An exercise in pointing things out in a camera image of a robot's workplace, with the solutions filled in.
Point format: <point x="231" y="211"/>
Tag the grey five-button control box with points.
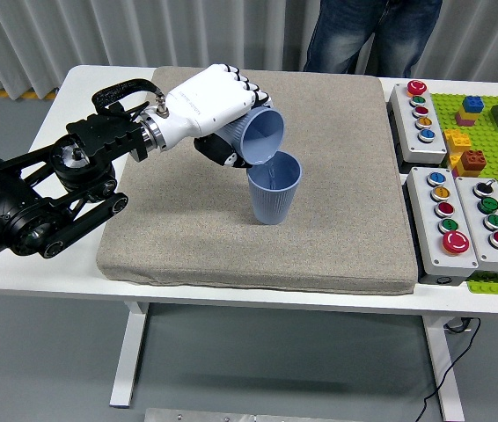
<point x="429" y="150"/>
<point x="425" y="206"/>

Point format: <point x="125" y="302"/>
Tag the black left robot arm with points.
<point x="7" y="206"/>

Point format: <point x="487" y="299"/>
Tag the white table leg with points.
<point x="128" y="351"/>
<point x="444" y="373"/>

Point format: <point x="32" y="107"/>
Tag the green building baseplate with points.
<point x="482" y="136"/>

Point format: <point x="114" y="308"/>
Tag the grey selector switch control box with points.
<point x="474" y="220"/>

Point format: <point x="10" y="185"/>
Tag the grey-brown fabric mat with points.
<point x="253" y="250"/>

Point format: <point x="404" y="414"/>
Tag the blue building brick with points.
<point x="473" y="104"/>

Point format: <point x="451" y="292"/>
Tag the person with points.
<point x="341" y="39"/>

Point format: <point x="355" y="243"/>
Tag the grey pleated curtain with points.
<point x="143" y="31"/>

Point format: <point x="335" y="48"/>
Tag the brown building brick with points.
<point x="473" y="161"/>

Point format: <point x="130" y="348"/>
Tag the yellow building brick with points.
<point x="456" y="140"/>
<point x="464" y="116"/>

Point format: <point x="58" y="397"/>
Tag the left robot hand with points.
<point x="209" y="101"/>

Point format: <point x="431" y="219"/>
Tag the blue ribbed plastic cup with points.
<point x="262" y="136"/>
<point x="271" y="206"/>

